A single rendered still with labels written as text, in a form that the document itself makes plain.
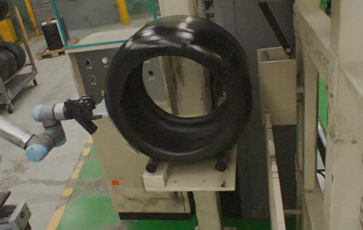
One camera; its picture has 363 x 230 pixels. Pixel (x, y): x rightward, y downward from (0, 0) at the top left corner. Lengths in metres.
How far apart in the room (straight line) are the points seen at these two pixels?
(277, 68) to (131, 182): 1.27
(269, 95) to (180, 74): 0.40
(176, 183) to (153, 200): 0.92
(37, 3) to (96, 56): 9.41
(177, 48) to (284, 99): 0.59
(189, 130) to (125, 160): 0.76
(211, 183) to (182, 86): 0.47
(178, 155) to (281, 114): 0.51
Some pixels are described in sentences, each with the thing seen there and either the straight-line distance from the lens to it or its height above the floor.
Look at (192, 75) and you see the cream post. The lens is 1.53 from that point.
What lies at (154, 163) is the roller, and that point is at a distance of 1.36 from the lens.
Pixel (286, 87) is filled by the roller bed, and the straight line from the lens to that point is 1.47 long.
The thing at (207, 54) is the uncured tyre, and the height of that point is 1.35.
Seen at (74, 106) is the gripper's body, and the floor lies 1.16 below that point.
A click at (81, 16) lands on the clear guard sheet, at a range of 1.91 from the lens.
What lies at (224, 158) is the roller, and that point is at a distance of 1.31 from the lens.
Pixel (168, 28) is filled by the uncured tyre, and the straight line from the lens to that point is 1.13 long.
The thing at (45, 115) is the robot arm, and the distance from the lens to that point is 1.50.
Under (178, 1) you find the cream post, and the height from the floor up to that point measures 1.47.
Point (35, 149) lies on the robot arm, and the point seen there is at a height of 1.06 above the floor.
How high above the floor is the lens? 1.66
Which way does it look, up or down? 25 degrees down
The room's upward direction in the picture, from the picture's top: 10 degrees counter-clockwise
